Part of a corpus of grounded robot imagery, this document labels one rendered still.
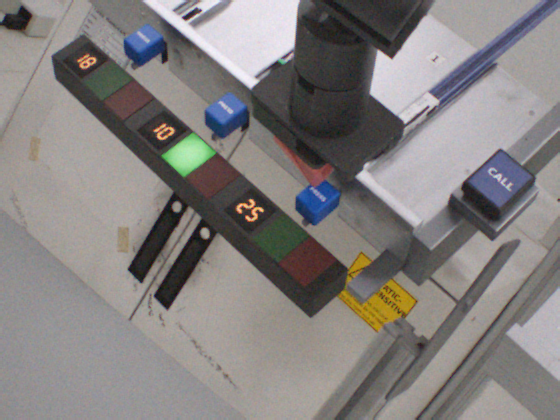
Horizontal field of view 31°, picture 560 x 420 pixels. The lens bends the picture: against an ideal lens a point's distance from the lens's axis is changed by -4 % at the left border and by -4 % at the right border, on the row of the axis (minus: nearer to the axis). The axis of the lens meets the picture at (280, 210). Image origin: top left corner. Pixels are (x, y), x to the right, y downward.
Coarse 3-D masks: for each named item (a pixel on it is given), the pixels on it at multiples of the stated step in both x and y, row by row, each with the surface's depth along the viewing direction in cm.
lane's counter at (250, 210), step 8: (248, 192) 86; (256, 192) 86; (240, 200) 85; (248, 200) 85; (256, 200) 85; (264, 200) 85; (232, 208) 85; (240, 208) 85; (248, 208) 85; (256, 208) 85; (264, 208) 85; (272, 208) 85; (232, 216) 84; (240, 216) 84; (248, 216) 84; (256, 216) 85; (264, 216) 85; (240, 224) 84; (248, 224) 84; (256, 224) 84; (248, 232) 84
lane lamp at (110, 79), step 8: (112, 64) 92; (104, 72) 92; (112, 72) 92; (120, 72) 92; (88, 80) 91; (96, 80) 91; (104, 80) 91; (112, 80) 91; (120, 80) 91; (128, 80) 91; (96, 88) 91; (104, 88) 91; (112, 88) 91; (120, 88) 91; (96, 96) 90; (104, 96) 90
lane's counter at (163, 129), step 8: (152, 120) 89; (160, 120) 89; (168, 120) 89; (176, 120) 89; (144, 128) 89; (152, 128) 89; (160, 128) 89; (168, 128) 89; (176, 128) 89; (184, 128) 89; (144, 136) 88; (152, 136) 88; (160, 136) 88; (168, 136) 88; (176, 136) 88; (152, 144) 88; (160, 144) 88; (168, 144) 88
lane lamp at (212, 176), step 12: (216, 156) 87; (204, 168) 87; (216, 168) 87; (228, 168) 87; (192, 180) 86; (204, 180) 86; (216, 180) 86; (228, 180) 86; (204, 192) 86; (216, 192) 86
